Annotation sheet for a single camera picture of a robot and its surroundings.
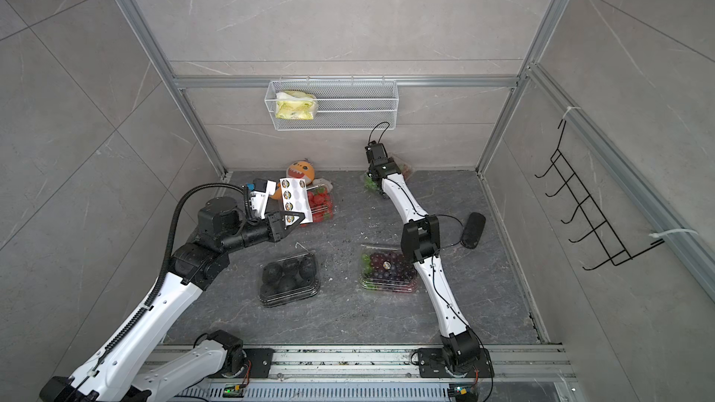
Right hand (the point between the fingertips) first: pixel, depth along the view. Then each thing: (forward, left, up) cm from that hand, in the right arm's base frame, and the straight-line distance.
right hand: (389, 165), depth 109 cm
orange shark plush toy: (0, +36, -1) cm, 36 cm away
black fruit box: (-45, +34, -5) cm, 56 cm away
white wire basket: (+11, +18, +20) cm, 29 cm away
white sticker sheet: (-36, +27, +25) cm, 51 cm away
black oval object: (-26, -29, -9) cm, 40 cm away
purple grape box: (-42, +4, -3) cm, 43 cm away
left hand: (-39, +25, +23) cm, 52 cm away
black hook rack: (-37, -44, +21) cm, 61 cm away
